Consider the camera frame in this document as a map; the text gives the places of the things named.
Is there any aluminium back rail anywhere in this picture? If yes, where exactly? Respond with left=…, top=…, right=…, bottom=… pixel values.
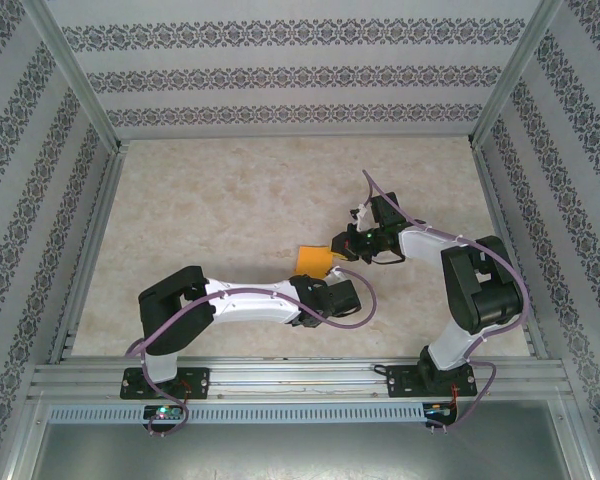
left=117, top=130, right=475, bottom=143

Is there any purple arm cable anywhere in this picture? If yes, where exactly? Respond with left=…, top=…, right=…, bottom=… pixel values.
left=124, top=267, right=379, bottom=439
left=361, top=169, right=530, bottom=436

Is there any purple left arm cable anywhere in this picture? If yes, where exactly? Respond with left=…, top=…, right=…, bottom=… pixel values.
left=124, top=267, right=379, bottom=439

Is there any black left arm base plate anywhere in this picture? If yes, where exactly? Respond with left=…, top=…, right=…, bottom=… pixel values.
left=119, top=367, right=212, bottom=401

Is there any aluminium mounting rail beam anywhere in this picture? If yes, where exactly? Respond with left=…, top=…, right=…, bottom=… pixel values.
left=27, top=357, right=574, bottom=401

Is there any aluminium side rail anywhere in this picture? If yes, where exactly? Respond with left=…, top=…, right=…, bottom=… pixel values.
left=472, top=144, right=549, bottom=361
left=49, top=142, right=129, bottom=364

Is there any aluminium frame strut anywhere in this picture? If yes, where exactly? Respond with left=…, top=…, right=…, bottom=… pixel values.
left=0, top=392, right=49, bottom=480
left=554, top=394, right=599, bottom=480

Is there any orange cloth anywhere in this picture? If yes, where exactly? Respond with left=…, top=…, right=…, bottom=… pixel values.
left=294, top=243, right=351, bottom=280

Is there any aluminium frame post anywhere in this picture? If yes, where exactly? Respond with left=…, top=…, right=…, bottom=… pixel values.
left=469, top=0, right=566, bottom=149
left=22, top=0, right=122, bottom=151

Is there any grey sheet metal panel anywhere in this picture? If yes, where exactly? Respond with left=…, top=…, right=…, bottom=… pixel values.
left=29, top=423, right=574, bottom=480

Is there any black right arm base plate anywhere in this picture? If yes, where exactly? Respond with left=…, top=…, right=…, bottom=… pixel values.
left=387, top=364, right=478, bottom=400

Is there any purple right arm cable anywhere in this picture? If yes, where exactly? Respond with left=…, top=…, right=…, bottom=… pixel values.
left=361, top=169, right=530, bottom=436

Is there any grey slotted cable duct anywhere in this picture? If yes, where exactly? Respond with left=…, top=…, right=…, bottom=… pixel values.
left=47, top=403, right=426, bottom=425

